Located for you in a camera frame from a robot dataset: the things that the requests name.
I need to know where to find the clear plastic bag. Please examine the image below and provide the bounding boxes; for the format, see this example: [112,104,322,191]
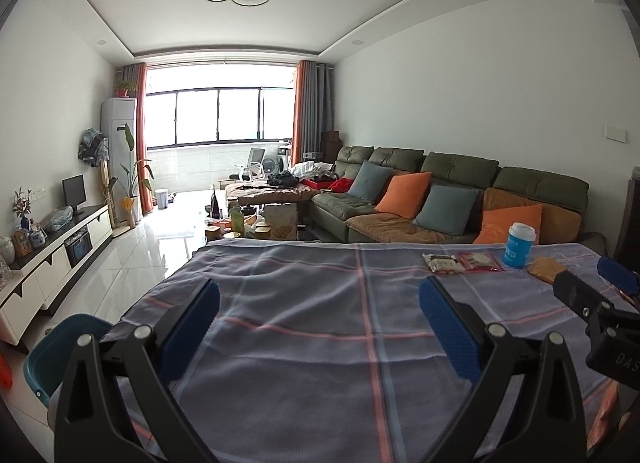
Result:
[40,206,74,232]

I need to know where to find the dark wooden cabinet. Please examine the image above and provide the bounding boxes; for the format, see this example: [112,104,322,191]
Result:
[320,130,342,161]

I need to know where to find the wooden photo frame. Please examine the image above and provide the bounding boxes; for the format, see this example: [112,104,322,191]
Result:
[12,228,33,258]

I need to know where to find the dark glass coffee table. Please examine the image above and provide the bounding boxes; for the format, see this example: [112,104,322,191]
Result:
[202,223,321,244]

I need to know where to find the large window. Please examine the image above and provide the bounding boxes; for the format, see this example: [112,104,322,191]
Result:
[145,63,300,149]

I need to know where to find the black monitor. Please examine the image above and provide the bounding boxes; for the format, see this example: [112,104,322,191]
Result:
[62,174,87,216]

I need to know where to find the blue vase with twigs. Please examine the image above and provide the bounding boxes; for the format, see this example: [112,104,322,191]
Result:
[12,186,36,231]

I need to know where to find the white office chair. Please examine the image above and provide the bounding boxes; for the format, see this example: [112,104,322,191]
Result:
[231,148,268,183]

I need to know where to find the brown paper bag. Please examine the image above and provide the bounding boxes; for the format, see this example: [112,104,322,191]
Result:
[263,203,298,240]

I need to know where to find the blue cup white lid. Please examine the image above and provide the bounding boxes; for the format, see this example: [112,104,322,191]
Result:
[501,222,538,270]

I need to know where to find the orange grey curtain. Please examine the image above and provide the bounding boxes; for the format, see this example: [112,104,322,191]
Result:
[122,62,149,214]
[291,60,335,164]

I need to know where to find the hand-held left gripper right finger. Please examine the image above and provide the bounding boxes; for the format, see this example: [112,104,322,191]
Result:
[419,275,587,463]

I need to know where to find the white standing air conditioner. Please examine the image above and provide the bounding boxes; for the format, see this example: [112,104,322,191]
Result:
[101,97,138,229]

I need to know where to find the brown crinkled packet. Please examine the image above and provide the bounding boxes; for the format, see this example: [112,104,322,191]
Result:
[526,255,568,284]

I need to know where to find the brown upholstered ottoman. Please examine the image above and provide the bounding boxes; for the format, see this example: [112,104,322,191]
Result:
[224,182,321,211]

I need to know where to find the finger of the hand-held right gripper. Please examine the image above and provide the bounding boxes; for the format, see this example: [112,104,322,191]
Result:
[552,268,615,326]
[597,255,640,301]

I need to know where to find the grey plaid tablecloth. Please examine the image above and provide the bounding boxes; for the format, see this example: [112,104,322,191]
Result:
[115,237,626,463]

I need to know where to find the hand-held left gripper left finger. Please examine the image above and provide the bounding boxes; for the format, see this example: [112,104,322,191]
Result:
[54,278,221,463]

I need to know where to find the brown sofa seat cover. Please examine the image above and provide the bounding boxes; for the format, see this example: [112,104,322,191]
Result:
[347,212,481,244]

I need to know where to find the tall plant yellow pot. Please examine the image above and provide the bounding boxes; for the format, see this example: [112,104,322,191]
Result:
[109,123,155,229]

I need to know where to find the red snack packet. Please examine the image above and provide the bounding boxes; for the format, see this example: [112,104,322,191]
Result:
[457,250,505,274]

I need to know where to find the orange cushion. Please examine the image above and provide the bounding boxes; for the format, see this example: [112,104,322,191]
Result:
[472,203,543,245]
[375,172,433,220]

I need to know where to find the clear snack packet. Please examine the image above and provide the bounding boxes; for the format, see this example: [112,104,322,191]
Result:
[421,253,467,275]

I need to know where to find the white black-topped TV cabinet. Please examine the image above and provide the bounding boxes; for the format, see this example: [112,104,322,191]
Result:
[0,204,113,349]

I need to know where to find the brown cushion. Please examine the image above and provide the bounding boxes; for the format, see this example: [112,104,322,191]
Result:
[481,187,583,244]

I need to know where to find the green sofa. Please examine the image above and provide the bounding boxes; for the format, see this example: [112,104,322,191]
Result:
[307,144,606,256]

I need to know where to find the blue-grey cushion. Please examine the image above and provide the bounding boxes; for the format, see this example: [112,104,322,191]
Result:
[346,160,394,204]
[412,184,479,236]

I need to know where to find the group of wooden-lid jars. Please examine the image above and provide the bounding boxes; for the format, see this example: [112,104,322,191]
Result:
[205,223,273,242]

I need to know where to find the cloth-covered standing fan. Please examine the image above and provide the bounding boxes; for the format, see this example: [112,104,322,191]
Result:
[77,128,113,239]

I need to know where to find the white clothes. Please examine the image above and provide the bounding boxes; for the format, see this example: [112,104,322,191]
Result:
[291,160,336,176]

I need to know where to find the teal plastic bin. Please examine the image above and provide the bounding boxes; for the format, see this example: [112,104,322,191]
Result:
[23,313,115,406]

